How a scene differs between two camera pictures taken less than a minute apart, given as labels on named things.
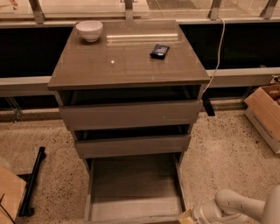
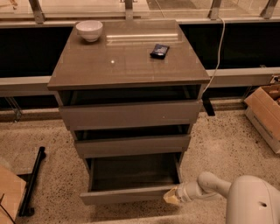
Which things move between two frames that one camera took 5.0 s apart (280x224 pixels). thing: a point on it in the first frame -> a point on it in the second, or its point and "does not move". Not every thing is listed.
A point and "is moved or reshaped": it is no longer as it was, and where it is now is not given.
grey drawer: x=133 y=146 does not move
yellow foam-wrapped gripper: x=201 y=213 -> x=182 y=192
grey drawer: x=135 y=188 is moved or reshaped
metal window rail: x=38 y=86 does not move
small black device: x=159 y=52 does not move
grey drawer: x=136 y=115 does not move
